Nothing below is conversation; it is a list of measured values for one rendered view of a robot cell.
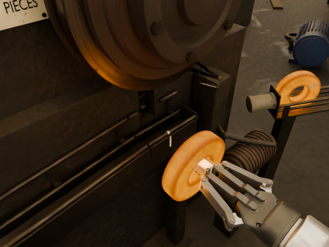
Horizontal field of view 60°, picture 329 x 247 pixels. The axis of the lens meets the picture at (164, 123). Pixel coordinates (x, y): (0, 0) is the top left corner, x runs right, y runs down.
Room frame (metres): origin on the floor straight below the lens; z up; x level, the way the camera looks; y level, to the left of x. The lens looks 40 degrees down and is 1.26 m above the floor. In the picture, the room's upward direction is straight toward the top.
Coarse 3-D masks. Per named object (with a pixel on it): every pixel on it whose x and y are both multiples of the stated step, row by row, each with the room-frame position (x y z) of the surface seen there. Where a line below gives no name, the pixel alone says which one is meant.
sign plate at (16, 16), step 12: (0, 0) 0.52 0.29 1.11; (12, 0) 0.53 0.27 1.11; (24, 0) 0.55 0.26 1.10; (36, 0) 0.56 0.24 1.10; (0, 12) 0.52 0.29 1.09; (12, 12) 0.53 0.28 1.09; (24, 12) 0.54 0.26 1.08; (36, 12) 0.56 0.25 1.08; (0, 24) 0.51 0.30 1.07; (12, 24) 0.52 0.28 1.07; (24, 24) 0.54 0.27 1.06
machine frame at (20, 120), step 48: (0, 48) 0.52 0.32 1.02; (48, 48) 0.58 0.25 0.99; (240, 48) 1.01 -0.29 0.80; (0, 96) 0.50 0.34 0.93; (48, 96) 0.56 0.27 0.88; (96, 96) 0.58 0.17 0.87; (192, 96) 0.83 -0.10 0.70; (0, 144) 0.42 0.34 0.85; (48, 144) 0.48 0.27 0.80; (96, 144) 0.57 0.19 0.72; (0, 192) 0.40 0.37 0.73; (144, 192) 0.67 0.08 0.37; (96, 240) 0.51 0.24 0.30; (144, 240) 0.66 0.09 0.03
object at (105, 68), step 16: (64, 0) 0.46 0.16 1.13; (80, 0) 0.48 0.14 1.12; (64, 16) 0.46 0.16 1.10; (80, 16) 0.48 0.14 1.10; (64, 32) 0.52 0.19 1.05; (80, 32) 0.47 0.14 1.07; (80, 48) 0.47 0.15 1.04; (96, 48) 0.49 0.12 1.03; (96, 64) 0.49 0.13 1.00; (112, 64) 0.51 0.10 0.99; (192, 64) 0.67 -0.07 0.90; (112, 80) 0.51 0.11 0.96; (128, 80) 0.53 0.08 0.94; (144, 80) 0.56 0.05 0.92; (160, 80) 0.60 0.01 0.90
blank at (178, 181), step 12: (204, 132) 0.41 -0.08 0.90; (192, 144) 0.38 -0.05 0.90; (204, 144) 0.38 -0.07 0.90; (216, 144) 0.40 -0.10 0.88; (180, 156) 0.36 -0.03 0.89; (192, 156) 0.35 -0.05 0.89; (204, 156) 0.38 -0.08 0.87; (216, 156) 0.41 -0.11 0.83; (168, 168) 0.35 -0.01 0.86; (180, 168) 0.34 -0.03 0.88; (192, 168) 0.36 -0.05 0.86; (168, 180) 0.34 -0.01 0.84; (180, 180) 0.34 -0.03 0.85; (192, 180) 0.38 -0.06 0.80; (168, 192) 0.34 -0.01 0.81; (180, 192) 0.34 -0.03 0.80; (192, 192) 0.37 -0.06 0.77
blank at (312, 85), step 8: (296, 72) 0.85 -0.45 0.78; (304, 72) 0.85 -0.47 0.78; (288, 80) 0.83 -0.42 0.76; (296, 80) 0.83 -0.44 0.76; (304, 80) 0.83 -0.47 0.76; (312, 80) 0.84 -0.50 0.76; (280, 88) 0.83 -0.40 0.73; (288, 88) 0.83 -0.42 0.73; (304, 88) 0.86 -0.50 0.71; (312, 88) 0.84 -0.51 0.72; (320, 88) 0.84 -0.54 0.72; (288, 96) 0.83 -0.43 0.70; (296, 96) 0.86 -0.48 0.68; (304, 96) 0.84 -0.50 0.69; (312, 96) 0.84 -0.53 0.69; (304, 104) 0.84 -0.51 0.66
